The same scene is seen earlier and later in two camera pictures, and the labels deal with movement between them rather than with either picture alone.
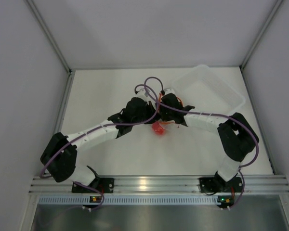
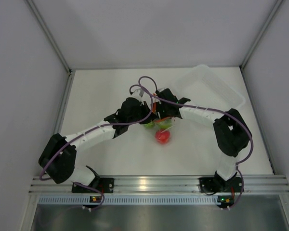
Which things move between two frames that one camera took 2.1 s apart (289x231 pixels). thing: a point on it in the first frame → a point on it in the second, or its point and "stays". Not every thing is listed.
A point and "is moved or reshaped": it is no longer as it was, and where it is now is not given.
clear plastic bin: x=202 y=89 stays
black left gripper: x=151 y=110 stays
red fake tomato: x=157 y=128 → x=162 y=136
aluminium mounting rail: x=159 y=184 stays
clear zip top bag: x=160 y=127 is moved or reshaped
